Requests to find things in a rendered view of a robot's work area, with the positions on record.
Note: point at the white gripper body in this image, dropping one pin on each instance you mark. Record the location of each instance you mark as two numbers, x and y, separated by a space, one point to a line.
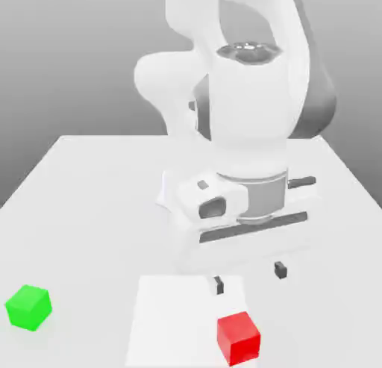
244 245

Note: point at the small red cube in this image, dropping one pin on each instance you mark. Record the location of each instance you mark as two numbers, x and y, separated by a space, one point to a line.
238 341

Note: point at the small green cube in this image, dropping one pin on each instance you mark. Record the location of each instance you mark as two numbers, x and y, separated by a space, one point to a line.
28 308

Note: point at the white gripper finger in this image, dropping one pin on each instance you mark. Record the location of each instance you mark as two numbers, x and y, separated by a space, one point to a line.
218 285
280 269

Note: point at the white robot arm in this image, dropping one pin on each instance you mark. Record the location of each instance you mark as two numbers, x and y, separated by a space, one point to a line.
247 111

